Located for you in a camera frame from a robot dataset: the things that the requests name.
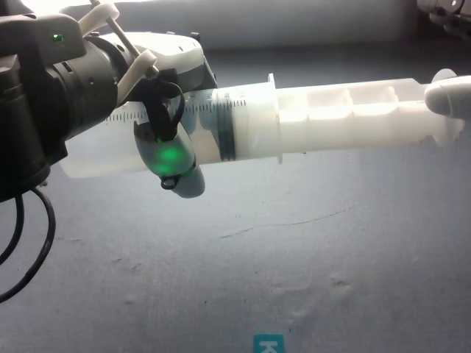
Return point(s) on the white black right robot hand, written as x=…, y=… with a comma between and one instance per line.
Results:
x=452, y=95

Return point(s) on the large clear plastic syringe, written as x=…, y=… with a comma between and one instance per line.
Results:
x=294, y=121

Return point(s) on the teal block with letter K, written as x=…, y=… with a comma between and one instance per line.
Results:
x=268, y=343

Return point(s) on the grey table cloth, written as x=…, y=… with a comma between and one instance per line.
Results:
x=221, y=276

